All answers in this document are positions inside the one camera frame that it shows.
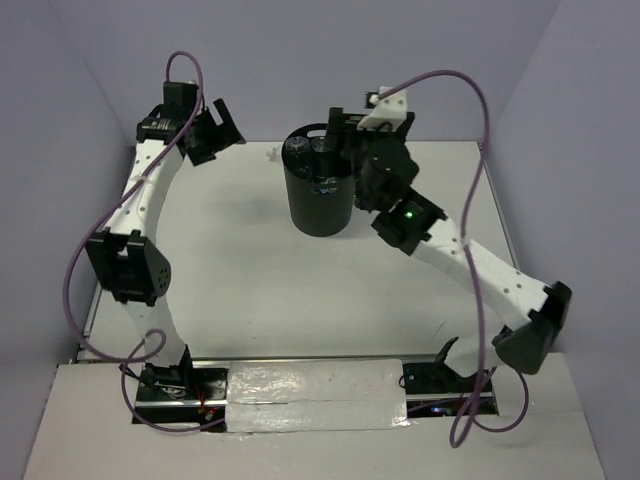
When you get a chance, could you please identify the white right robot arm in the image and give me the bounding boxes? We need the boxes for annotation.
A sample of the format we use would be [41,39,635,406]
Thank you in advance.
[326,107,572,391]

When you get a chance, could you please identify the clear bottle blue cap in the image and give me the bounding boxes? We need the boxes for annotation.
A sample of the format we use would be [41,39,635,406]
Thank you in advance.
[283,136,312,181]

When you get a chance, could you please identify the labelled bottle white cap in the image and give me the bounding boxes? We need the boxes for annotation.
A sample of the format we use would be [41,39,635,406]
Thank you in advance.
[311,177,340,195]

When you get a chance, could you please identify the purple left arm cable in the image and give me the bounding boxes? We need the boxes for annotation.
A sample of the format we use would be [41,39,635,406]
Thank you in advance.
[60,49,231,434]

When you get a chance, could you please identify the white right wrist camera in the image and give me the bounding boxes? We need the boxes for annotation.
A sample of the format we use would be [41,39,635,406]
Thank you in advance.
[356,86,408,132]

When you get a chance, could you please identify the black plastic bin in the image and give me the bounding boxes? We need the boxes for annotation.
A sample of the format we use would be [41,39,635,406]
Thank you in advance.
[281,123,354,237]

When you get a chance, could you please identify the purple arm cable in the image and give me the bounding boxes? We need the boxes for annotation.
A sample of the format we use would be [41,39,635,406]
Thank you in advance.
[60,49,231,434]
[377,69,530,450]

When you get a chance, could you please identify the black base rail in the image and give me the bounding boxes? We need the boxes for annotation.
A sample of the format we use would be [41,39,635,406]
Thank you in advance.
[134,357,475,433]

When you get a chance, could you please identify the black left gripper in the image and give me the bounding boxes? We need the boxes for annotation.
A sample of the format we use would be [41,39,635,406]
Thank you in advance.
[189,99,246,167]

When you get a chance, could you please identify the crushed clear plastic bottle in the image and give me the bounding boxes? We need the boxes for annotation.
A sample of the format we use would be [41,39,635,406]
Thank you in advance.
[310,137,336,183]

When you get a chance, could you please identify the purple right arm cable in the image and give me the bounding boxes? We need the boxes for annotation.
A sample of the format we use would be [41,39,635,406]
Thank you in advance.
[377,69,530,450]

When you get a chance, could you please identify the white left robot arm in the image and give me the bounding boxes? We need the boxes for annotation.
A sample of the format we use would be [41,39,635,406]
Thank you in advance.
[85,81,244,399]

